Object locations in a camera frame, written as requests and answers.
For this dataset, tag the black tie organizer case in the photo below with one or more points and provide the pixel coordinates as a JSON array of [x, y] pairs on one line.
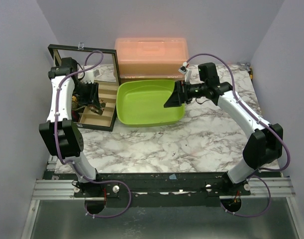
[[105, 60]]

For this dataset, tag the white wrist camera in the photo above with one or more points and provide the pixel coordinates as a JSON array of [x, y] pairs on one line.
[[186, 71], [90, 76]]

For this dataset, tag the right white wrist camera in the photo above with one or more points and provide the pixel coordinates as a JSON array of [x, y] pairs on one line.
[[186, 71]]

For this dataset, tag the yellow rolled tie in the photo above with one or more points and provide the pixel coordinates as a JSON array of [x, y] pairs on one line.
[[75, 100]]

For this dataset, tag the yellow clamp at corner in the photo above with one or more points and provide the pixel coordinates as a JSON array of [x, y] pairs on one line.
[[251, 73]]

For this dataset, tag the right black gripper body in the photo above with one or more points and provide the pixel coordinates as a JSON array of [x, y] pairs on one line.
[[180, 90]]

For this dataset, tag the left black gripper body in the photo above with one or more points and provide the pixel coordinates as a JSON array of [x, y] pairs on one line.
[[83, 91]]

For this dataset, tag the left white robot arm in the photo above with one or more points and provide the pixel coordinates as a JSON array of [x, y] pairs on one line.
[[60, 133]]

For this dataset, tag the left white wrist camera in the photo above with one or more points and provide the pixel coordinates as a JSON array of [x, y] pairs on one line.
[[90, 76]]

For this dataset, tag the orange translucent storage box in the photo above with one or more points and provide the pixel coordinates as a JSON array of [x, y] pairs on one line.
[[150, 58]]

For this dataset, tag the floral patterned tie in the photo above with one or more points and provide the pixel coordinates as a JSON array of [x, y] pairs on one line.
[[97, 107]]

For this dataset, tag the black mounting base rail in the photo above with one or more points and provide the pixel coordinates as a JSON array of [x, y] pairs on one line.
[[173, 189]]

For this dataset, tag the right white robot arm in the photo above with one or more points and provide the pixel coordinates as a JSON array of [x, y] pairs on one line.
[[263, 145]]

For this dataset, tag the green plastic tray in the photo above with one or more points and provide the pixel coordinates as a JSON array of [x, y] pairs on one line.
[[141, 103]]

